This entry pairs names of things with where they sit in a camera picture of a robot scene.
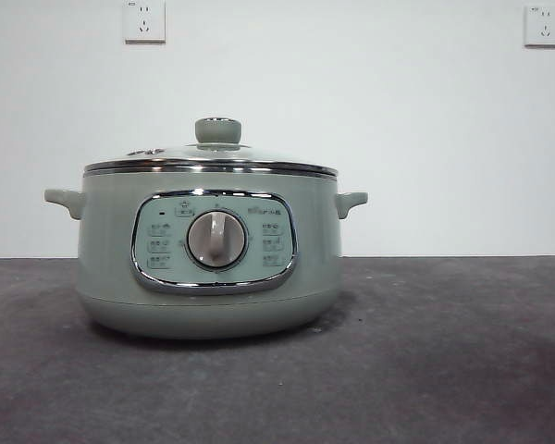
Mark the pale green electric cooking pot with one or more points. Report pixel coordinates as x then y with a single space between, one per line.
111 259

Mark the white wall socket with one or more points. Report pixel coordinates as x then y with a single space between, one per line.
543 25
144 20

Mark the glass lid with green knob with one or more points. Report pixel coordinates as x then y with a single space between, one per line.
217 131

